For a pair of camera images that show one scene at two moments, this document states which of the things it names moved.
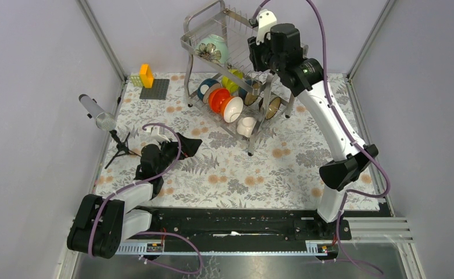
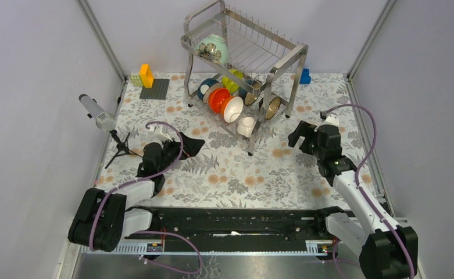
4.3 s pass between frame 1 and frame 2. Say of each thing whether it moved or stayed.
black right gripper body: moved
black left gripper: stayed
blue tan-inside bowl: stayed
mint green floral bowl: stayed
